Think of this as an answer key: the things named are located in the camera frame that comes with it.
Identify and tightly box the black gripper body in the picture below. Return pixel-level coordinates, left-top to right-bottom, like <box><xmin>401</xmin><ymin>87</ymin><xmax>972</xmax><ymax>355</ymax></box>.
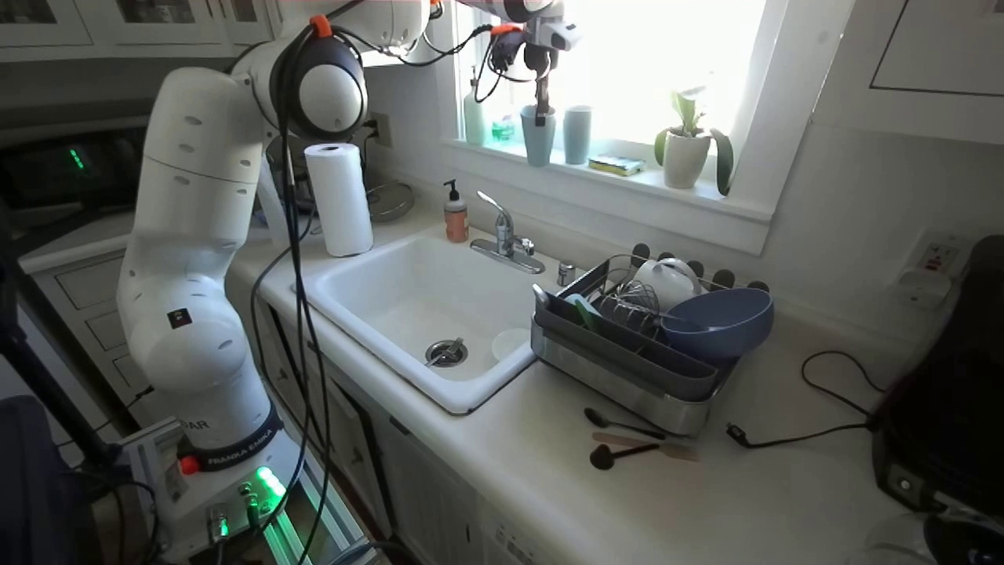
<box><xmin>515</xmin><ymin>16</ymin><xmax>566</xmax><ymax>77</ymax></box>

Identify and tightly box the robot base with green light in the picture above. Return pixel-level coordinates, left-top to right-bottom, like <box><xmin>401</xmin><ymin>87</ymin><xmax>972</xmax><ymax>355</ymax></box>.
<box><xmin>111</xmin><ymin>417</ymin><xmax>380</xmax><ymax>565</ymax></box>

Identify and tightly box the white window sill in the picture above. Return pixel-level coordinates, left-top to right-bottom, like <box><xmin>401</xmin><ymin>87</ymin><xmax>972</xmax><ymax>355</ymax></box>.
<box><xmin>443</xmin><ymin>135</ymin><xmax>779</xmax><ymax>260</ymax></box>

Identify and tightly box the dark round dish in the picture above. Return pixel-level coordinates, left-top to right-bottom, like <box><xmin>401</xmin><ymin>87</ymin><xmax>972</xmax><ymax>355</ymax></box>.
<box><xmin>365</xmin><ymin>178</ymin><xmax>416</xmax><ymax>226</ymax></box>

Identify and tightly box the grey dish rack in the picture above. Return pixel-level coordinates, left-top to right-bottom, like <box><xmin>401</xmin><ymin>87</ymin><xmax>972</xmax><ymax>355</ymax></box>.
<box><xmin>528</xmin><ymin>241</ymin><xmax>779</xmax><ymax>439</ymax></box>

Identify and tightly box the small teal container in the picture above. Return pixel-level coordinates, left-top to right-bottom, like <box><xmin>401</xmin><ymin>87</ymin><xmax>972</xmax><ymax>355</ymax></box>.
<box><xmin>488</xmin><ymin>113</ymin><xmax>524</xmax><ymax>149</ymax></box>

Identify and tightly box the pale green bottle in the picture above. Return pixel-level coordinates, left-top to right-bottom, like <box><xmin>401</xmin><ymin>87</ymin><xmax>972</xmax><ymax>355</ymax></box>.
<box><xmin>462</xmin><ymin>92</ymin><xmax>488</xmax><ymax>151</ymax></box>

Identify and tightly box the green yellow sponge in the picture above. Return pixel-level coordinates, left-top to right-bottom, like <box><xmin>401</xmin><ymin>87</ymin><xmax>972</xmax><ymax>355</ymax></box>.
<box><xmin>585</xmin><ymin>153</ymin><xmax>647</xmax><ymax>178</ymax></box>

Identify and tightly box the brown soap pump bottle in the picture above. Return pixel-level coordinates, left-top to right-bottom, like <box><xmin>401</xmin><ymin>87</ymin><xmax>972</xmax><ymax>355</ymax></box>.
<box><xmin>443</xmin><ymin>175</ymin><xmax>474</xmax><ymax>249</ymax></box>

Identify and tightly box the chrome faucet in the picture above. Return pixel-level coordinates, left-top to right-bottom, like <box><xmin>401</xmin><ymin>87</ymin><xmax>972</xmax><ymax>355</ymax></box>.
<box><xmin>468</xmin><ymin>188</ymin><xmax>549</xmax><ymax>276</ymax></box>

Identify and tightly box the potted plant in white pot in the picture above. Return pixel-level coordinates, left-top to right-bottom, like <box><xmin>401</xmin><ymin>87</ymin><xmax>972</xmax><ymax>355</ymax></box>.
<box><xmin>651</xmin><ymin>87</ymin><xmax>737</xmax><ymax>199</ymax></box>

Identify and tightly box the white paper towel roll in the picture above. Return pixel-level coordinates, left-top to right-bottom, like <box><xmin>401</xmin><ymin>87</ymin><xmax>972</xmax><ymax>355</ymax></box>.
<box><xmin>302</xmin><ymin>140</ymin><xmax>375</xmax><ymax>260</ymax></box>

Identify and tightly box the white bowl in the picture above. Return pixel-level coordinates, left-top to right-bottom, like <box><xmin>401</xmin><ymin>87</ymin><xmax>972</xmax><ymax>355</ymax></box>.
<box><xmin>628</xmin><ymin>253</ymin><xmax>701</xmax><ymax>315</ymax></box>

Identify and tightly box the white kitchen sink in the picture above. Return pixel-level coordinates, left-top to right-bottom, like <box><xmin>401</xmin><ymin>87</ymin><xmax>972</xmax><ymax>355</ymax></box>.
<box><xmin>289</xmin><ymin>229</ymin><xmax>559</xmax><ymax>417</ymax></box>

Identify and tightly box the metal sink drain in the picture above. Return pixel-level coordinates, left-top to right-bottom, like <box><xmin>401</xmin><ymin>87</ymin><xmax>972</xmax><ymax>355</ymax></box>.
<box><xmin>424</xmin><ymin>336</ymin><xmax>470</xmax><ymax>372</ymax></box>

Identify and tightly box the blue bowl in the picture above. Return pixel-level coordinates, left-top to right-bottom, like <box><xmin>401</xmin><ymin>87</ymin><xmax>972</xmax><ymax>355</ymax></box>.
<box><xmin>651</xmin><ymin>285</ymin><xmax>779</xmax><ymax>364</ymax></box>

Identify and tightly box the black measuring spoon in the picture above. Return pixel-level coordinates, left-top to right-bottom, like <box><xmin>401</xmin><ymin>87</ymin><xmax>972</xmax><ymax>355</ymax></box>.
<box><xmin>585</xmin><ymin>439</ymin><xmax>666</xmax><ymax>475</ymax></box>
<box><xmin>580</xmin><ymin>405</ymin><xmax>670</xmax><ymax>444</ymax></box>

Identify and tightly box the white lower cabinet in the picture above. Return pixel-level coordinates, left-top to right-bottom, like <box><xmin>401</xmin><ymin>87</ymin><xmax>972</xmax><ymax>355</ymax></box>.
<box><xmin>248</xmin><ymin>295</ymin><xmax>559</xmax><ymax>565</ymax></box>

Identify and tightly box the glass front upper cabinet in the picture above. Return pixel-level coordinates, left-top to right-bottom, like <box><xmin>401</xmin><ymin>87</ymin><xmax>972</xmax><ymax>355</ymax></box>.
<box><xmin>0</xmin><ymin>0</ymin><xmax>291</xmax><ymax>59</ymax></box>

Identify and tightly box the black box with green light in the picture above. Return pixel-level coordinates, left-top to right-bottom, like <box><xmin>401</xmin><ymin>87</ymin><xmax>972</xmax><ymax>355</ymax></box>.
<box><xmin>0</xmin><ymin>123</ymin><xmax>150</xmax><ymax>216</ymax></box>

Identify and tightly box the large black appliance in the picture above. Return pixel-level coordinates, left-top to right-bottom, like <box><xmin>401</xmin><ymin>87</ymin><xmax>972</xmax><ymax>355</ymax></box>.
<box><xmin>868</xmin><ymin>231</ymin><xmax>1004</xmax><ymax>528</ymax></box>

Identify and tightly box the black stand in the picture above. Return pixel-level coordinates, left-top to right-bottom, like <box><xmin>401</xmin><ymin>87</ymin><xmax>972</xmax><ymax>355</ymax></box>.
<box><xmin>0</xmin><ymin>240</ymin><xmax>138</xmax><ymax>495</ymax></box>

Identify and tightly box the dark blue fabric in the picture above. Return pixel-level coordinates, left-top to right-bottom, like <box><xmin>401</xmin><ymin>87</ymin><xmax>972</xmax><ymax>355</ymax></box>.
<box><xmin>0</xmin><ymin>394</ymin><xmax>104</xmax><ymax>565</ymax></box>

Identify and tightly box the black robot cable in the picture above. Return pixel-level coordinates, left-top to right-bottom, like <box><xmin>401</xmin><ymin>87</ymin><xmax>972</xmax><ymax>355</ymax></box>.
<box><xmin>243</xmin><ymin>0</ymin><xmax>537</xmax><ymax>565</ymax></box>

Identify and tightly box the black power cable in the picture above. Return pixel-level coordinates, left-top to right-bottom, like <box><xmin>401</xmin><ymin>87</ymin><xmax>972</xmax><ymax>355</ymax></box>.
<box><xmin>724</xmin><ymin>344</ymin><xmax>890</xmax><ymax>452</ymax></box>

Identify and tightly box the white wall cabinet door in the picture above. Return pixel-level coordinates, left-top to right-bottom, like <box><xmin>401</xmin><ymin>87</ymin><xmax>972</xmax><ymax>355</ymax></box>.
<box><xmin>868</xmin><ymin>0</ymin><xmax>1004</xmax><ymax>102</ymax></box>

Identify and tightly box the white wall outlet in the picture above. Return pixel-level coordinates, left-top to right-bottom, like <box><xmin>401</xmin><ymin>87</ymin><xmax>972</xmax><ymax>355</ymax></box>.
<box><xmin>903</xmin><ymin>229</ymin><xmax>968</xmax><ymax>309</ymax></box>

